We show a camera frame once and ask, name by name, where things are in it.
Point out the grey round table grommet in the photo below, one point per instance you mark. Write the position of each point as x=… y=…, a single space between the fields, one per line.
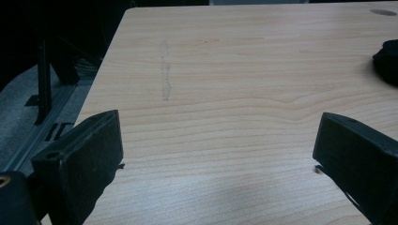
x=383 y=12

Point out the metal floor rail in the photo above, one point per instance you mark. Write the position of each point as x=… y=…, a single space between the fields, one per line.
x=40 y=131

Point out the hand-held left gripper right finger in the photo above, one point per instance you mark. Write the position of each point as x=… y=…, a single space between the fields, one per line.
x=359 y=156

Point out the dark cloth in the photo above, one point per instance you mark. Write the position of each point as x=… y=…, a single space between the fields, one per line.
x=388 y=62

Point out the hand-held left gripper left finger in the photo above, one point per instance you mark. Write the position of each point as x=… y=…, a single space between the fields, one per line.
x=78 y=162

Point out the black metal stand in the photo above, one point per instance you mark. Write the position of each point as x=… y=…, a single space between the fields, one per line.
x=44 y=81

